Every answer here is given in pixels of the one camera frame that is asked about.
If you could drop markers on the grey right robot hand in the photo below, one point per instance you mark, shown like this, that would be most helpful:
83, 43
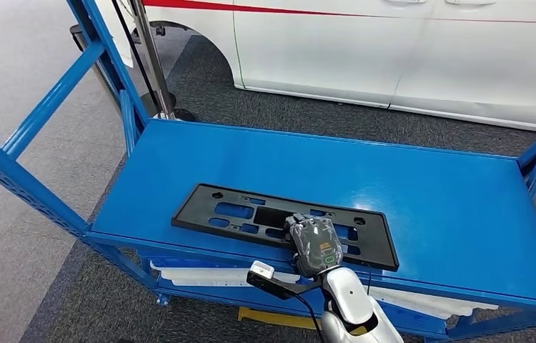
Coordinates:
315, 246

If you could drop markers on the black plastic plate frame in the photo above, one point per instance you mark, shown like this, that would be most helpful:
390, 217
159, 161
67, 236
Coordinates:
201, 213

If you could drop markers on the blue metal shelf rack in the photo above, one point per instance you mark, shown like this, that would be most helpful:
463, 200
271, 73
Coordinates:
391, 189

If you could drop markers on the white plastic crate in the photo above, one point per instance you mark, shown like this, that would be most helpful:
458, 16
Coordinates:
429, 305
211, 277

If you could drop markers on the white car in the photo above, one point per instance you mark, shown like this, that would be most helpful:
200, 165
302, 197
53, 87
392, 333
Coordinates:
391, 47

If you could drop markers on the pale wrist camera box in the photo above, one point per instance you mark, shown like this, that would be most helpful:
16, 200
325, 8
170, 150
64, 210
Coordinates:
262, 271

